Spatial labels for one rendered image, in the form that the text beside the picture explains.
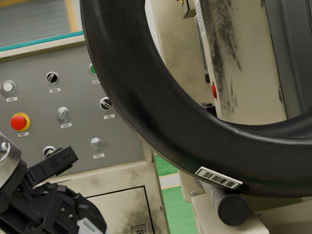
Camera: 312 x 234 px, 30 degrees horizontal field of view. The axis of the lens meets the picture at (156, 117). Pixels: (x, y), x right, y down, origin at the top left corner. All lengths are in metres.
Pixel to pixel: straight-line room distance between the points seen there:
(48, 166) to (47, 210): 0.07
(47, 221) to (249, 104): 0.59
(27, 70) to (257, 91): 0.69
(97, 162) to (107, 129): 0.10
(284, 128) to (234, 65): 0.19
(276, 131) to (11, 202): 0.54
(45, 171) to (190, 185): 0.45
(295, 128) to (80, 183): 0.69
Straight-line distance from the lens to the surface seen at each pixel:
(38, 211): 0.78
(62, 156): 0.83
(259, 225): 0.89
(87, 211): 0.80
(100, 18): 0.80
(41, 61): 1.62
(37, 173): 0.79
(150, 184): 1.57
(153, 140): 0.82
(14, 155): 0.74
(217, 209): 0.85
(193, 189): 1.19
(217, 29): 1.20
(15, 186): 0.75
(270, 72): 1.22
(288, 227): 1.08
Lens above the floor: 1.10
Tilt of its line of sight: 3 degrees down
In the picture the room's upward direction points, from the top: 12 degrees counter-clockwise
